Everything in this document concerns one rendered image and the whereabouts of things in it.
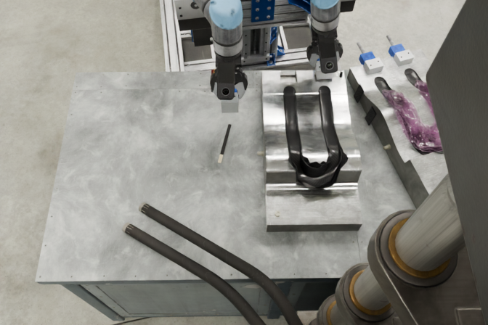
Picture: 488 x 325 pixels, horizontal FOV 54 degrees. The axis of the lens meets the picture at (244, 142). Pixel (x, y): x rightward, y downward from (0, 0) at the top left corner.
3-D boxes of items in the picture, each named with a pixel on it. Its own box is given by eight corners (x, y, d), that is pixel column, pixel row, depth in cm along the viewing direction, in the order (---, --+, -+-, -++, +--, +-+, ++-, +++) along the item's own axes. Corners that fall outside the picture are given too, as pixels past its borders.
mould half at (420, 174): (346, 77, 162) (353, 56, 153) (416, 59, 166) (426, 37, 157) (417, 210, 139) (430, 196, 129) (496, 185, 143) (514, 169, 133)
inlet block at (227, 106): (221, 77, 149) (221, 66, 145) (237, 77, 150) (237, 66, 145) (221, 112, 143) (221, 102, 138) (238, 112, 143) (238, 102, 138)
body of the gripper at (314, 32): (335, 29, 141) (337, 3, 130) (338, 54, 138) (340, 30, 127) (309, 31, 142) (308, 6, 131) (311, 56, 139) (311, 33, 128)
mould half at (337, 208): (261, 87, 160) (262, 61, 149) (338, 86, 160) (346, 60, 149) (266, 232, 136) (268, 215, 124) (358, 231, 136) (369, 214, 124)
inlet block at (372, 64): (349, 49, 164) (353, 39, 160) (363, 46, 165) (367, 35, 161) (366, 79, 158) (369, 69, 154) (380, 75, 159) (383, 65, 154)
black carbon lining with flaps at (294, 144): (281, 89, 151) (283, 71, 143) (332, 89, 151) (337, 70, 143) (287, 191, 134) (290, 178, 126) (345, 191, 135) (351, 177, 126)
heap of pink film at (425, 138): (375, 92, 152) (381, 77, 145) (425, 77, 155) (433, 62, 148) (413, 162, 140) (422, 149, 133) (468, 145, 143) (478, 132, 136)
